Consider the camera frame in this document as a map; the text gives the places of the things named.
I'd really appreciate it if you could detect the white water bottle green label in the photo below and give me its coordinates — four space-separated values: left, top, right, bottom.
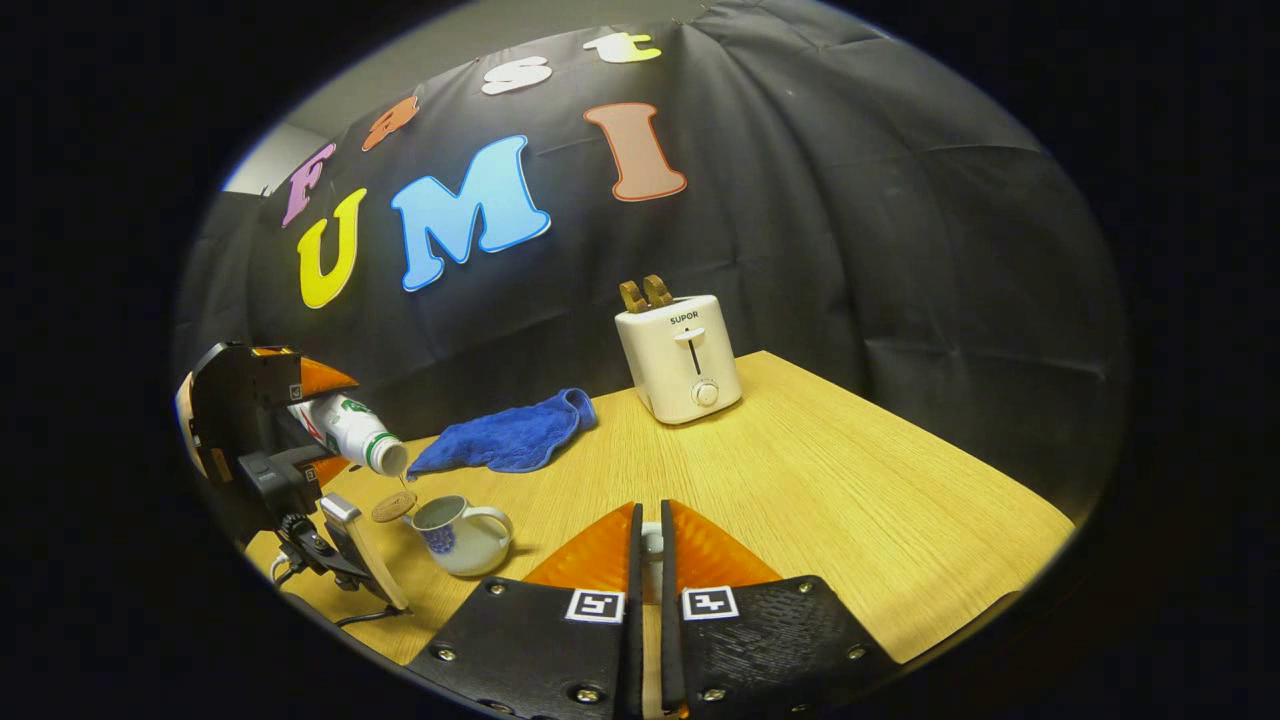
288 393 409 476

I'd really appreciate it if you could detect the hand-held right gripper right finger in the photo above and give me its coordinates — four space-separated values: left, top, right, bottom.
660 499 901 719

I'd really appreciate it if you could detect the white teacup lid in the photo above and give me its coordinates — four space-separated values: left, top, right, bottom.
641 522 665 601

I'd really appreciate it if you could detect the black backdrop cloth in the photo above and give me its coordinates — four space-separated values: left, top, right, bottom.
170 0 1131 521

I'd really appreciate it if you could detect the white teacup blue pattern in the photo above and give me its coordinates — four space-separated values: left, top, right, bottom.
404 495 515 578

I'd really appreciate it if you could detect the white toaster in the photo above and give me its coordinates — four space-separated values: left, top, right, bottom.
614 294 744 426

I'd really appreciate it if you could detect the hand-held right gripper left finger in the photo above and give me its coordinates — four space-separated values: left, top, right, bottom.
405 502 646 719

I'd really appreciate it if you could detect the blue cloth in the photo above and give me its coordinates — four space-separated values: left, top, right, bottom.
406 388 599 476

